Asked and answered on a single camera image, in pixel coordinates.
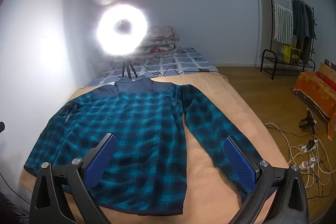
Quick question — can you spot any folded floral quilt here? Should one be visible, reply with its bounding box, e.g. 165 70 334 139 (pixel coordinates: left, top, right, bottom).
131 25 181 59

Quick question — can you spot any white plug adapter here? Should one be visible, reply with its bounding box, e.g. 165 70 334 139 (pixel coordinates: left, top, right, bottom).
300 158 317 170

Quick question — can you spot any light wooden board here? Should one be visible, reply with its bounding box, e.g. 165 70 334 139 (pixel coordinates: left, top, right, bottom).
319 62 336 79

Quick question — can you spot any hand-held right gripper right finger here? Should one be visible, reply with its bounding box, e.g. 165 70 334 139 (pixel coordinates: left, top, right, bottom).
223 135 309 224

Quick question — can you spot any striped towel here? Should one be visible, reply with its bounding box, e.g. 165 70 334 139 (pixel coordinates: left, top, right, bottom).
272 0 294 45

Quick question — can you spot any yellow crate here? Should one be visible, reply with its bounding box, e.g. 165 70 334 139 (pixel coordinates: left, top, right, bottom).
282 45 301 63

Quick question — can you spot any white power strip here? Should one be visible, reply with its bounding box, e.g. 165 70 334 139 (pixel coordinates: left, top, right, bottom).
299 139 319 153

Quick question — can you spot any white floor cable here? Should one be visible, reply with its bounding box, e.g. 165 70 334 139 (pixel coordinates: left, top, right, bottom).
264 123 334 189

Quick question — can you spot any dark hanging garment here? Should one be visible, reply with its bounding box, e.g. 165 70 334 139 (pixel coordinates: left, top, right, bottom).
304 4 316 63

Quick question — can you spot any blue plaid fleece jacket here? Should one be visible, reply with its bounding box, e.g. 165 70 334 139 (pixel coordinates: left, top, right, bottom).
24 75 259 216

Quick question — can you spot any grey hanging coat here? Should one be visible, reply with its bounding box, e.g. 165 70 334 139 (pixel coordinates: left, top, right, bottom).
292 0 307 56

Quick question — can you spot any ring light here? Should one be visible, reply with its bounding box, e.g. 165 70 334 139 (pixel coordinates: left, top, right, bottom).
97 4 148 56

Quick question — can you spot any small black tripod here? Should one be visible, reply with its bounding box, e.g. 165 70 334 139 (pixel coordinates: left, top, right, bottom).
299 109 317 134

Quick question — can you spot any tan blanket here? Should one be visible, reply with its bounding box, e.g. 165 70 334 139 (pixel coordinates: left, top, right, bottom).
18 73 289 224

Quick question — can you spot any blue checked bedsheet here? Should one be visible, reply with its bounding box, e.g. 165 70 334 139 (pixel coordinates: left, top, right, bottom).
85 47 219 88

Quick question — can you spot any black clothes rack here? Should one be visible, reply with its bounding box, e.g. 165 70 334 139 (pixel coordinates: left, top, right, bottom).
260 0 318 80

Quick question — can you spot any black cable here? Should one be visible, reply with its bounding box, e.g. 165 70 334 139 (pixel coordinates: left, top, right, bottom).
136 64 210 76

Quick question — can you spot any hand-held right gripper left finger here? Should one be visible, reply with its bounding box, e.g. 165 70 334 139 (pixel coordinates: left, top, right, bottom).
29 133 118 224

